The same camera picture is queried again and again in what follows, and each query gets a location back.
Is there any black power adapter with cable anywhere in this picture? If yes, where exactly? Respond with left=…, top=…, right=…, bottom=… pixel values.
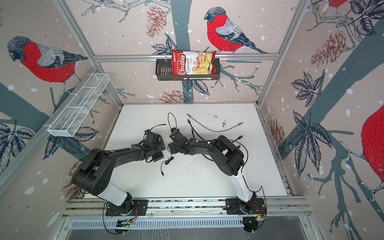
left=161, top=156, right=174, bottom=177

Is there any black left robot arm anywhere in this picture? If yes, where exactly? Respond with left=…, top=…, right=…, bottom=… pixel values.
left=71, top=130, right=166, bottom=216

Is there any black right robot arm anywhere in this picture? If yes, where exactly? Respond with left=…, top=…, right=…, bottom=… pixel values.
left=169, top=128, right=267, bottom=218

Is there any red cassava chips bag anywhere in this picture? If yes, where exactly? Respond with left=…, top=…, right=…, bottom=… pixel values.
left=171, top=50, right=216, bottom=75

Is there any grey ethernet cable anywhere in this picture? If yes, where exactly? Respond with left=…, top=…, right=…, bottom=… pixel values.
left=186, top=113, right=244, bottom=133

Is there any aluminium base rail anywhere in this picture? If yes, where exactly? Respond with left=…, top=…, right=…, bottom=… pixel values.
left=61, top=196, right=312, bottom=219

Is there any lower black ethernet cable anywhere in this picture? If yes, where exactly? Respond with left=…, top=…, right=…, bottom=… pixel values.
left=191, top=128, right=241, bottom=163

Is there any black wire wall basket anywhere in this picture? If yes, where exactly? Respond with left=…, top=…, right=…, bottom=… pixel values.
left=155, top=58, right=221, bottom=81

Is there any white mesh wall shelf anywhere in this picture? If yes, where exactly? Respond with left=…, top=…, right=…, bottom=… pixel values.
left=48, top=73, right=110, bottom=137

